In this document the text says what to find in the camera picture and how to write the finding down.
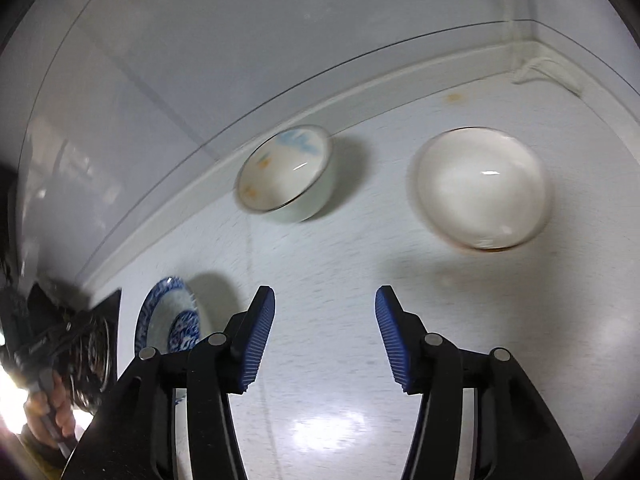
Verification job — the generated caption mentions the white bowl with leaf pattern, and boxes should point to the white bowl with leaf pattern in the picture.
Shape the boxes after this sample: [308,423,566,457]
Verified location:
[234,125,337,223]

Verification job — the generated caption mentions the left hand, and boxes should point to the left hand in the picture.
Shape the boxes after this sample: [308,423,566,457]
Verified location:
[22,372,77,450]

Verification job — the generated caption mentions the blue patterned bowl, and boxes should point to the blue patterned bowl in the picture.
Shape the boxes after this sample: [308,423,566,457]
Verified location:
[134,276,201,354]

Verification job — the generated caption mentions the white power cable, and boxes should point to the white power cable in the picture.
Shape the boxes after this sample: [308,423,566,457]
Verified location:
[508,0,586,97]

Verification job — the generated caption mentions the black gas stove top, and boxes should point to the black gas stove top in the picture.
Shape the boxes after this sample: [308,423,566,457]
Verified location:
[73,289,122,414]

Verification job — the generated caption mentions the small cream bowl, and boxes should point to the small cream bowl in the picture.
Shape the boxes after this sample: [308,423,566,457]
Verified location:
[407,127,554,252]

